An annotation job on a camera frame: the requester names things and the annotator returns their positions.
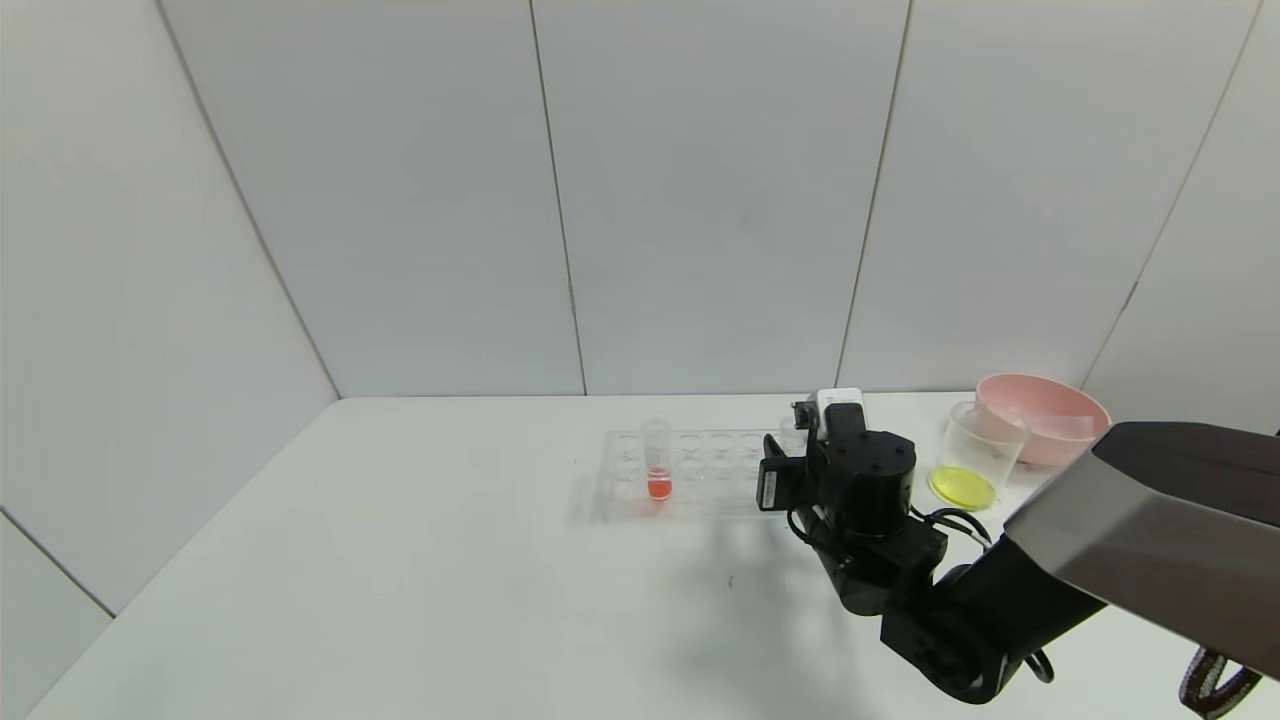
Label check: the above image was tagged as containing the test tube with red liquid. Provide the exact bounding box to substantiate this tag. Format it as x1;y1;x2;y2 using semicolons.
643;418;674;501

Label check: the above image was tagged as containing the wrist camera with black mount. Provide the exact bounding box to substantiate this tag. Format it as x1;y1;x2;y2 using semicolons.
793;388;866;441

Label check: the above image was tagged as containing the pink bowl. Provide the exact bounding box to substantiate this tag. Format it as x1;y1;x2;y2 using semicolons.
975;373;1111;466

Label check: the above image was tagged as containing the black camera cable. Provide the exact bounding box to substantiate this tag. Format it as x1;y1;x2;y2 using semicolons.
905;505;993;551

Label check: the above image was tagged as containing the test tube with yellow pigment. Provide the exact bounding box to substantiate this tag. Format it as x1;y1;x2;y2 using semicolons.
1020;412;1099;443

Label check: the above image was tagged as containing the braided black cable sleeve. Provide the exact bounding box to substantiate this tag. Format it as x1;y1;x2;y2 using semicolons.
1180;648;1263;719

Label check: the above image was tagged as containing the clear plastic test tube rack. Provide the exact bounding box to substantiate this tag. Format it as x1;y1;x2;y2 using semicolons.
597;428;801;523

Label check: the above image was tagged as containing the clear plastic beaker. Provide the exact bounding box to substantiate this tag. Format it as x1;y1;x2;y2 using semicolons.
928;400;1029;513

